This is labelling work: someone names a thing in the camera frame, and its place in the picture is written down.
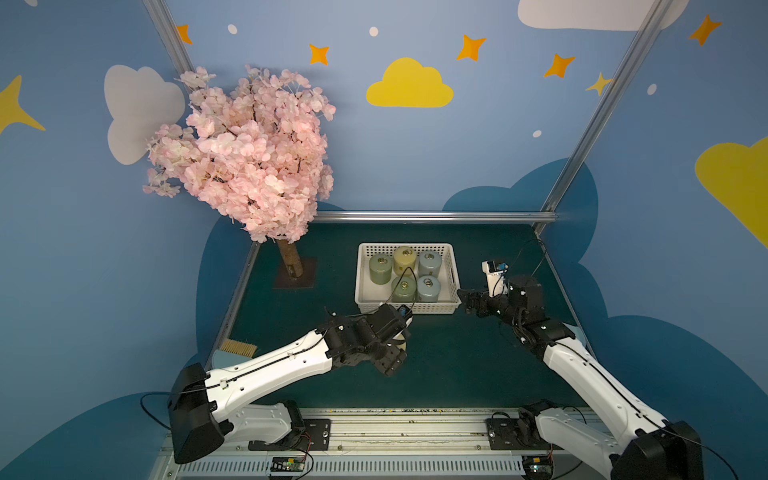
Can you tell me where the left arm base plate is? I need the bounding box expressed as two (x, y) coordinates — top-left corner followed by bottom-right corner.
(248, 418), (332, 453)

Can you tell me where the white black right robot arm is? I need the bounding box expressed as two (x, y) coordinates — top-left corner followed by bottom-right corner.
(457, 274), (704, 479)

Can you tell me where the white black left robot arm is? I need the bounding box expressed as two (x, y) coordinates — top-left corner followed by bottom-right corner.
(168, 304), (413, 464)

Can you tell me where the green circuit board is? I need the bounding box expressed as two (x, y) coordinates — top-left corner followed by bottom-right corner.
(269, 456), (307, 476)
(522, 456), (554, 480)

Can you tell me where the green tea canister back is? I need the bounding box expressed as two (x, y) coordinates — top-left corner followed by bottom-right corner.
(368, 254), (393, 285)

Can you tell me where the green tea canister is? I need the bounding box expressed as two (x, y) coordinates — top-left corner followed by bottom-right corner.
(391, 275), (417, 303)
(368, 254), (393, 285)

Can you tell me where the blue tea canister front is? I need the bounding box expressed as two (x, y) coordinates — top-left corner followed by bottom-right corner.
(417, 275), (441, 303)

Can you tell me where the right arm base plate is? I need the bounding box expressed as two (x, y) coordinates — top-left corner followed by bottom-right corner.
(485, 417), (551, 451)

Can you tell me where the pink cherry blossom tree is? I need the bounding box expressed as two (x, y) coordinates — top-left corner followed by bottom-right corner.
(143, 67), (336, 243)

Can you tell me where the blue tea canister back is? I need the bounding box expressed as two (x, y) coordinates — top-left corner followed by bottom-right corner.
(418, 250), (443, 277)

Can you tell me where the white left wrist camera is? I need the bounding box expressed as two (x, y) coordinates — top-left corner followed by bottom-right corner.
(393, 304), (413, 351)

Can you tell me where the brown tree trunk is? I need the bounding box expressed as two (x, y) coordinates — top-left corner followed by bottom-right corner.
(276, 239), (304, 279)

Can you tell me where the light blue hand brush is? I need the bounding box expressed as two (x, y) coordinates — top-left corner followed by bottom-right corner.
(209, 339), (258, 369)

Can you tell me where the aluminium frame rail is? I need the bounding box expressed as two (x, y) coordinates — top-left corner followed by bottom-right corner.
(313, 211), (557, 224)

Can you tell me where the white perforated plastic basket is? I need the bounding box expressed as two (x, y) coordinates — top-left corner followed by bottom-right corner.
(354, 242), (461, 315)

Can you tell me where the right green circuit board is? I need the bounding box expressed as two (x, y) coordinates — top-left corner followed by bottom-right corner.
(522, 456), (554, 480)

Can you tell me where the aluminium base rail track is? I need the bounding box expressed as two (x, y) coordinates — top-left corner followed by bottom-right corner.
(149, 407), (600, 479)

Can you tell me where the left green circuit board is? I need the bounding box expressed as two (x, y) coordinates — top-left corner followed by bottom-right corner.
(269, 456), (307, 476)

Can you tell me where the yellow tea canister back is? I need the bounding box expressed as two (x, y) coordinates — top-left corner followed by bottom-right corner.
(392, 246), (418, 275)

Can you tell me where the dark square tree base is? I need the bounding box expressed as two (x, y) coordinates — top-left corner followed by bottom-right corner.
(273, 257), (317, 290)

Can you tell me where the blue tea canister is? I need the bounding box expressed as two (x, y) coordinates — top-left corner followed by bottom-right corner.
(417, 275), (441, 303)
(418, 250), (443, 277)

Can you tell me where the green tea canister front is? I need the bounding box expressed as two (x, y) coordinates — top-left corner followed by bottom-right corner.
(391, 275), (417, 303)

